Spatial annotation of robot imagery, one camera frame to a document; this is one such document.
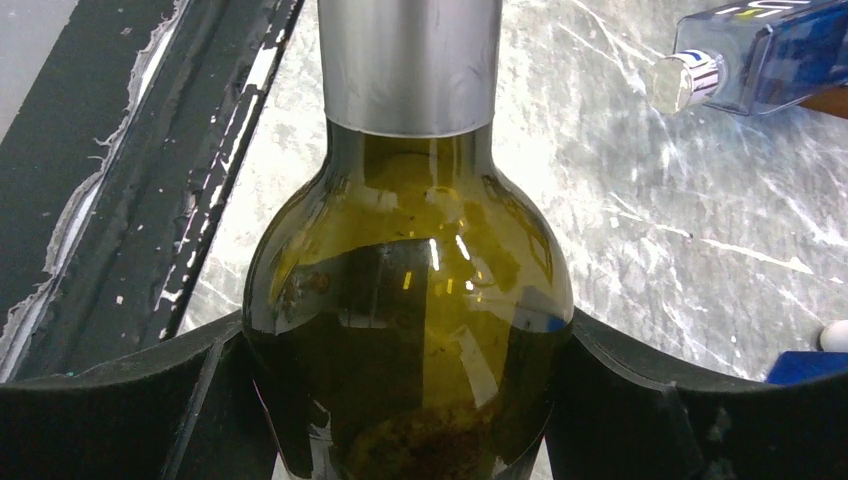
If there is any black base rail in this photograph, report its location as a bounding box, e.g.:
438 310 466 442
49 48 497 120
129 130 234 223
1 1 302 382

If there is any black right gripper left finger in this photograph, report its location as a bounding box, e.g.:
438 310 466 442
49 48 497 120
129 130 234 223
1 313 277 479

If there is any blue label clear bottle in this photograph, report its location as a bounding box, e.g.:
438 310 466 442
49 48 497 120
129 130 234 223
646 1 847 116

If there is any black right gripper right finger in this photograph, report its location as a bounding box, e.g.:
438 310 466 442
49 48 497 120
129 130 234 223
546 311 847 479

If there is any dark bottle silver cap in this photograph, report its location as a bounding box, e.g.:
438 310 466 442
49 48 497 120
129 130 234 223
243 1 574 479

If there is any white PVC pipe frame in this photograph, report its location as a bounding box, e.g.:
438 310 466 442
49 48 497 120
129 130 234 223
818 319 848 353

